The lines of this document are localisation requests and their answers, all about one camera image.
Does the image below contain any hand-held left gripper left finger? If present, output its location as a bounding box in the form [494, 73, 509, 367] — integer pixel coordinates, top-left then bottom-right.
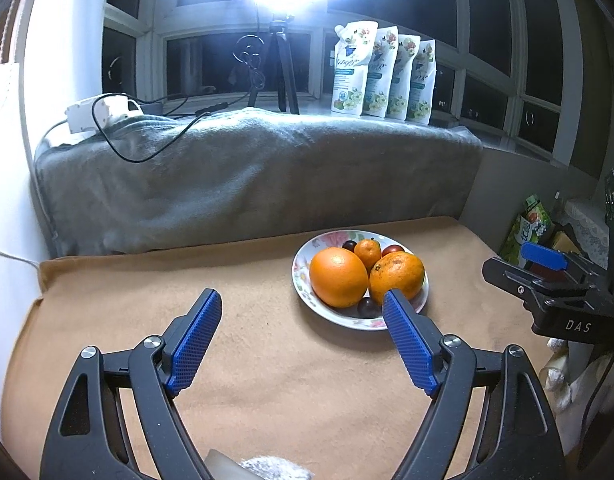
[40, 288, 223, 480]

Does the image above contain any black power cable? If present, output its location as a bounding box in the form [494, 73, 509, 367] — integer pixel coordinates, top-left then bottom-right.
[91, 92, 203, 163]

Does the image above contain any white floral plate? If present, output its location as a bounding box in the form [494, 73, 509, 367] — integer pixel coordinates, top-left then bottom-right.
[292, 230, 430, 331]

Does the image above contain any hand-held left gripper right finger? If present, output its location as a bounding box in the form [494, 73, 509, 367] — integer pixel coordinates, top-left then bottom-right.
[382, 288, 568, 480]

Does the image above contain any beaded curtain cord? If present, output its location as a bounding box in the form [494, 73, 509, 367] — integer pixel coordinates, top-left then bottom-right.
[0, 0, 33, 61]

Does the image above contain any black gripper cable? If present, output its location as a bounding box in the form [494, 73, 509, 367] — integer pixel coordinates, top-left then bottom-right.
[582, 345, 614, 466]

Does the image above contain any small orange tomato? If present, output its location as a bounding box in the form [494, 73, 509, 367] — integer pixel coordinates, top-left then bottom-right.
[354, 238, 383, 270]

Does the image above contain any green snack packet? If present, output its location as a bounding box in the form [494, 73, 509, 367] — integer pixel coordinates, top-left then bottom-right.
[524, 195, 555, 233]

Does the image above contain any white plastic bag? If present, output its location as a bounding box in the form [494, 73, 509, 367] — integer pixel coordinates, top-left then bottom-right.
[542, 335, 605, 411]

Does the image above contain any smooth round orange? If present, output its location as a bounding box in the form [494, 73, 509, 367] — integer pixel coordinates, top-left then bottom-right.
[309, 247, 369, 309]

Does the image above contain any white window frame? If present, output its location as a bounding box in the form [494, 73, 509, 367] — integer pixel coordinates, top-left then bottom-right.
[102, 0, 578, 161]

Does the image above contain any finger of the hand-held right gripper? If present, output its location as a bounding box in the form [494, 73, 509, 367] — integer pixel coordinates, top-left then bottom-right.
[521, 241, 570, 272]
[482, 256, 588, 307]

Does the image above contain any white floral refill pouch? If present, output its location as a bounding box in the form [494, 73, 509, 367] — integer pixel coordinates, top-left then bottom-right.
[331, 21, 379, 116]
[387, 34, 422, 122]
[364, 26, 400, 120]
[407, 39, 437, 126]

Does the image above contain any white lace cloth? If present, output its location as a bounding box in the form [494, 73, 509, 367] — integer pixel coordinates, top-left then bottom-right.
[562, 199, 612, 261]

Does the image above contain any green printed box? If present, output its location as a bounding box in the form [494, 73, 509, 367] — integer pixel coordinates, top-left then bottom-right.
[501, 215, 538, 266]

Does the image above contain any coiled black cable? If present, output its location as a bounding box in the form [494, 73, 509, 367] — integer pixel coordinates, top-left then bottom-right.
[232, 35, 268, 91]

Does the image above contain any white cable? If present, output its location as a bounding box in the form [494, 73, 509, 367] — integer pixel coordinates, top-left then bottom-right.
[0, 242, 40, 266]

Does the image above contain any bumpy orange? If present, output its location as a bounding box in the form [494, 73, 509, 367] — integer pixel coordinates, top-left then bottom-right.
[369, 252, 426, 301]

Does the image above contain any grey fuzzy cloth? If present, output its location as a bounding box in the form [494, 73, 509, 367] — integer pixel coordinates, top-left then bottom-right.
[239, 455, 313, 480]

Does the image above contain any white power strip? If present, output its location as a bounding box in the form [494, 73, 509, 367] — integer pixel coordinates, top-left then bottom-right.
[66, 92, 143, 133]

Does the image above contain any grey fleece blanket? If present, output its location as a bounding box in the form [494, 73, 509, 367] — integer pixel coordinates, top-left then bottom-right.
[33, 107, 484, 257]

